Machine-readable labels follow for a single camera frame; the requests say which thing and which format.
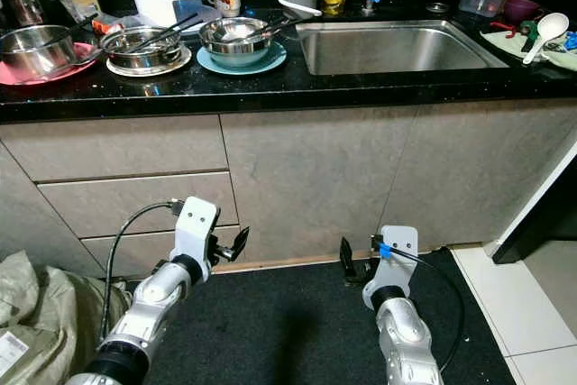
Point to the teal plate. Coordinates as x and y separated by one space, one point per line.
266 64

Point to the black chopstick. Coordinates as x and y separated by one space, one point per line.
288 22
171 31
77 29

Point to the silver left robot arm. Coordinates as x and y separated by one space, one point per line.
144 317

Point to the grey cabinet door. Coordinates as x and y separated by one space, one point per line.
478 160
311 173

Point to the black floor mat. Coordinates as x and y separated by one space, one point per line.
288 331

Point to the grey cabinet drawer front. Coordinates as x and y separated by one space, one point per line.
95 254
117 146
117 209

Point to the grey woven sack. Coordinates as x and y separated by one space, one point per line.
50 313

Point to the black tall appliance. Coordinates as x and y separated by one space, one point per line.
541 214

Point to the white plate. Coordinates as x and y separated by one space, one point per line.
149 72

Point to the stainless steel sink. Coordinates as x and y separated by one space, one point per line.
397 50

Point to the pink plate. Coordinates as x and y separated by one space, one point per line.
59 78

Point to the white printed mug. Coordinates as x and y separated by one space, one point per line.
225 2

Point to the round steel drain cap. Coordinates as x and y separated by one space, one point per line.
437 7

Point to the pale green dish cloth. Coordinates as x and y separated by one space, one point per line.
509 44

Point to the deep stainless steel bowl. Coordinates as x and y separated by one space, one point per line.
32 56

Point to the purple cup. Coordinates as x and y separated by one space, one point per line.
523 12

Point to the white rice spoon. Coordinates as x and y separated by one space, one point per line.
552 26

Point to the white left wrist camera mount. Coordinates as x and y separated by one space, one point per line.
198 223

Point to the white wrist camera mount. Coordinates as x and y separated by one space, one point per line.
404 241
198 223

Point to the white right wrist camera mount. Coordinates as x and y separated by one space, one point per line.
404 241

